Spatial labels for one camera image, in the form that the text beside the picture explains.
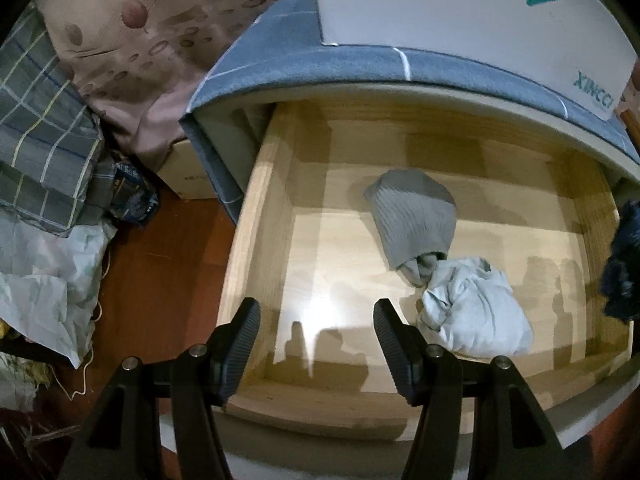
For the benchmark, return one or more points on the leaf print curtain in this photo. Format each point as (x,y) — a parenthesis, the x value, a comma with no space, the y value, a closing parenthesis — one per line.
(150,35)

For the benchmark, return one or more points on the orange wooden furniture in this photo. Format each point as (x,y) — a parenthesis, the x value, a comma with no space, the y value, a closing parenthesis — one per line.
(632,122)

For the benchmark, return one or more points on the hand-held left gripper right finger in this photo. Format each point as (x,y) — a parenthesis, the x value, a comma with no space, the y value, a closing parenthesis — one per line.
(395,345)

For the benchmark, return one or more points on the dark blue floral underwear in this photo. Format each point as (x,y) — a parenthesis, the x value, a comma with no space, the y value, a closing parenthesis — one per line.
(620,270)

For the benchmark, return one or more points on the light blue knotted underwear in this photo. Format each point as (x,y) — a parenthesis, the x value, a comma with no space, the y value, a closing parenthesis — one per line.
(470,310)

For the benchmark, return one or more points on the white cardboard box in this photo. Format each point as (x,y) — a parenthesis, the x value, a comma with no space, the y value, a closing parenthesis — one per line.
(425,10)

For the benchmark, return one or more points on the pale cardboard carton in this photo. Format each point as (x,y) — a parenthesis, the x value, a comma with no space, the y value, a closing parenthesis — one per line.
(185,170)

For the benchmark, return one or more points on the yellow floral cloth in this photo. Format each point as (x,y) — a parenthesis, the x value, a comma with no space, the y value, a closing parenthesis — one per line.
(20,375)

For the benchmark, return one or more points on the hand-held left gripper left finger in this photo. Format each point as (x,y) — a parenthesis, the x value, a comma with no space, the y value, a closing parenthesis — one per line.
(240,345)

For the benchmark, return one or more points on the grey fronted wooden drawer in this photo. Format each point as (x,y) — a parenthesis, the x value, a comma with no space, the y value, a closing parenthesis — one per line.
(350,220)

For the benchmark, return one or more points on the grey plaid cloth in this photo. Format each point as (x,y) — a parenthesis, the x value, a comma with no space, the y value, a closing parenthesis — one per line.
(40,135)

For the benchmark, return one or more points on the grey ribbed underwear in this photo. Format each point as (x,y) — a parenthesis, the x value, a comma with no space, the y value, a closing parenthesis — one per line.
(415,215)

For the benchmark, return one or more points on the dark blue packet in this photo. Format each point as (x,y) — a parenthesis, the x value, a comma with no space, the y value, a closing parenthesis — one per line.
(132,195)

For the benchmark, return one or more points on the grey nightstand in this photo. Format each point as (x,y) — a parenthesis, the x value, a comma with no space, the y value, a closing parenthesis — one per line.
(230,130)

